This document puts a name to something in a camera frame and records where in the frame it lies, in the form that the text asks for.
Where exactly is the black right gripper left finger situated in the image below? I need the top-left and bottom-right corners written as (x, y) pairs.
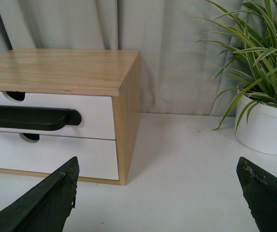
top-left (0, 157), bottom-right (79, 232)

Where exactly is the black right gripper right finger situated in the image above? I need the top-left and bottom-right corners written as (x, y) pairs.
top-left (236, 157), bottom-right (277, 232)

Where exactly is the white drawer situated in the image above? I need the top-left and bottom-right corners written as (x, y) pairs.
top-left (0, 132), bottom-right (119, 180)
top-left (0, 91), bottom-right (115, 140)

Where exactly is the wooden drawer cabinet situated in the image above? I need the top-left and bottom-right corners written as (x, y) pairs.
top-left (0, 49), bottom-right (140, 185)

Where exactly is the white plant pot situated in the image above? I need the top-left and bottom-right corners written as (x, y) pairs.
top-left (235, 96), bottom-right (277, 155)

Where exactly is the green spider plant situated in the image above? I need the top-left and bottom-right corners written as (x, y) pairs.
top-left (209, 0), bottom-right (277, 130)

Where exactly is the grey curtain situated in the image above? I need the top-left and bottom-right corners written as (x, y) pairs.
top-left (0, 0), bottom-right (237, 116)

